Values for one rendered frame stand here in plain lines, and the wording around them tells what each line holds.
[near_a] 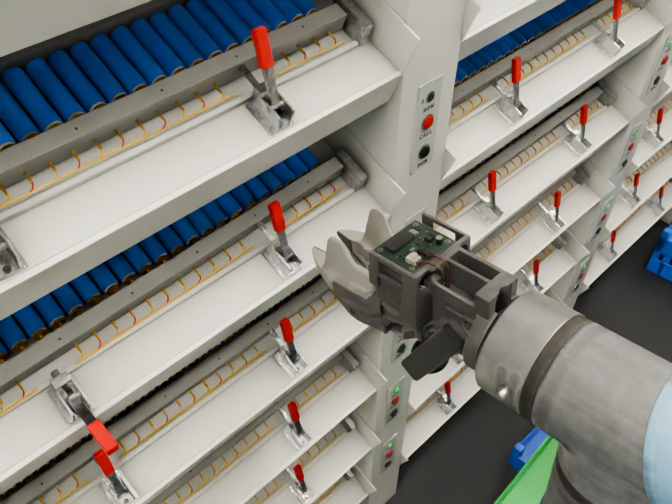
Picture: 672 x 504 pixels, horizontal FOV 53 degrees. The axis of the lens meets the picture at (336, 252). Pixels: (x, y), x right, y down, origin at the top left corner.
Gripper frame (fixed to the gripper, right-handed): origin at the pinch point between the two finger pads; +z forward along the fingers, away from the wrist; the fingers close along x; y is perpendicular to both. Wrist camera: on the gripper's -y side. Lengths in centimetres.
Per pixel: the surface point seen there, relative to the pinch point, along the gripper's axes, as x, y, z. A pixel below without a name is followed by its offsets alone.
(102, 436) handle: 26.7, -6.2, 3.3
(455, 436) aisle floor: -47, -102, 20
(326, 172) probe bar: -11.1, -2.1, 13.8
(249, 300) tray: 6.1, -7.9, 8.6
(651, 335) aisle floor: -110, -104, 3
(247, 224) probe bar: 1.5, -2.4, 13.4
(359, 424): -16, -63, 19
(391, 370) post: -19, -46, 13
